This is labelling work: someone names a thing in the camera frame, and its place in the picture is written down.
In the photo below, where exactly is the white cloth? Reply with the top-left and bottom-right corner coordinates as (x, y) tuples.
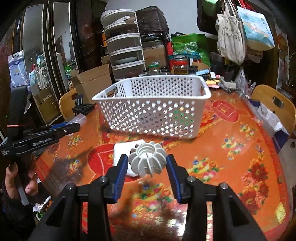
(113, 140), (145, 166)

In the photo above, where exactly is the white ribbed round object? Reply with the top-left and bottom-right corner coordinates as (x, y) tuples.
(128, 141), (167, 177)

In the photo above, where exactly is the person left hand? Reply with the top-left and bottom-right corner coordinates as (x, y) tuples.
(4, 163), (39, 200)

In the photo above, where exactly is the wooden chair left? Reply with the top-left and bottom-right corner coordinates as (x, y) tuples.
(59, 88), (77, 121)

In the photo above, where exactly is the wooden chair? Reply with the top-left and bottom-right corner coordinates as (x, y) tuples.
(59, 88), (77, 121)
(251, 84), (295, 135)

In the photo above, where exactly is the black phone holder clamp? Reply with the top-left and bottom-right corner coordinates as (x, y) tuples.
(72, 94), (95, 116)

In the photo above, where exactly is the white perforated plastic basket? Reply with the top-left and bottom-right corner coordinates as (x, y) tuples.
(92, 75), (212, 139)

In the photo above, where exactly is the light blue pouch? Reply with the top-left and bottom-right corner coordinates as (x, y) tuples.
(195, 69), (210, 76)

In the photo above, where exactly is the red lid pickle jar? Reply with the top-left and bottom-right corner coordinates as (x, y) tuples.
(173, 55), (189, 75)

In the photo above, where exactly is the wooden chair right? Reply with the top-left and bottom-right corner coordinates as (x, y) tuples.
(251, 84), (295, 135)

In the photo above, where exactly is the green lid glass jar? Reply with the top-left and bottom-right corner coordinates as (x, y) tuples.
(148, 61), (159, 75)

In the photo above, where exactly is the cardboard box behind jars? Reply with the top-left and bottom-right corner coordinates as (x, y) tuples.
(143, 45), (168, 67)

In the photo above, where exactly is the green shopping bag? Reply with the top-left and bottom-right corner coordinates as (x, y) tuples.
(171, 33), (210, 66)

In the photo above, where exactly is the stacked white drawer unit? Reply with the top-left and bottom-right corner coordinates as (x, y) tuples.
(101, 9), (145, 82)

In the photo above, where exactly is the beige canvas tote bag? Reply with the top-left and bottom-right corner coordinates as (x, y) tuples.
(215, 1), (246, 66)

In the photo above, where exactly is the blue illustrated paper bag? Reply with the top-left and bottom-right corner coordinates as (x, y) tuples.
(237, 6), (275, 51)

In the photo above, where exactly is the black plastic bag bundle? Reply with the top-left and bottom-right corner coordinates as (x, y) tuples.
(136, 6), (169, 37)

